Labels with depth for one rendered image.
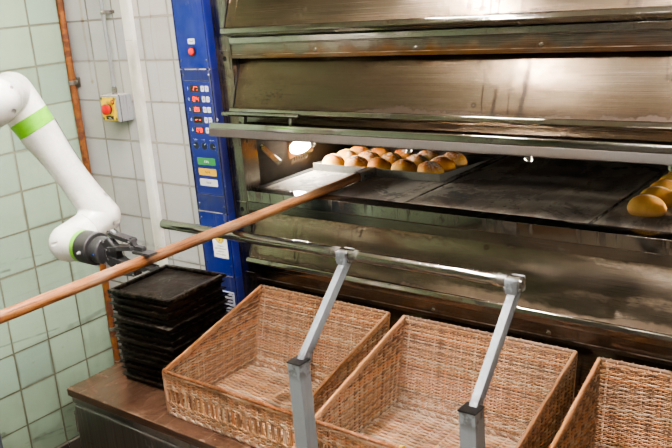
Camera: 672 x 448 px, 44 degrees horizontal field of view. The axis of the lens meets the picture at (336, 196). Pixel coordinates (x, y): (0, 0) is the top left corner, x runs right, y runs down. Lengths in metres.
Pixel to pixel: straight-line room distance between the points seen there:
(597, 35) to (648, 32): 0.12
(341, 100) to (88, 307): 1.62
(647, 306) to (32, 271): 2.29
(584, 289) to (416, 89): 0.71
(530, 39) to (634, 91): 0.29
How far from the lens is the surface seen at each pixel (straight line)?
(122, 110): 3.19
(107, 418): 2.93
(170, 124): 3.08
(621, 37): 2.09
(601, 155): 1.98
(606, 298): 2.25
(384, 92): 2.41
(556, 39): 2.15
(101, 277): 2.12
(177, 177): 3.11
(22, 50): 3.38
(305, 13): 2.55
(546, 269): 2.31
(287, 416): 2.32
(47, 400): 3.63
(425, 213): 2.42
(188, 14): 2.87
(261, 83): 2.72
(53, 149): 2.47
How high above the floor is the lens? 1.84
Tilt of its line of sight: 14 degrees down
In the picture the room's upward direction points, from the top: 5 degrees counter-clockwise
